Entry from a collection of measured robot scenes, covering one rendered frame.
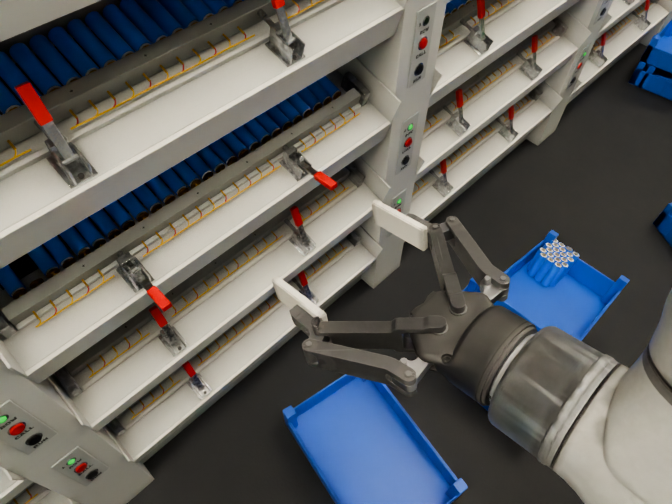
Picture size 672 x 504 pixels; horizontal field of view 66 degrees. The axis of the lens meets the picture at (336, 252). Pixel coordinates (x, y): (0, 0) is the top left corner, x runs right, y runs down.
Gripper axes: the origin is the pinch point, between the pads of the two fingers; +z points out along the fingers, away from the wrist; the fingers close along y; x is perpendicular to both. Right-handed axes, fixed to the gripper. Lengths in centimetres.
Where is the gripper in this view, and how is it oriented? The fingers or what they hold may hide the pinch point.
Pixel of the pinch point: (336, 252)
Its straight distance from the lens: 51.9
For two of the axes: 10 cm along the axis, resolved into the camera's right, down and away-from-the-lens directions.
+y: 7.2, -5.7, 4.1
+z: -6.8, -4.5, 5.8
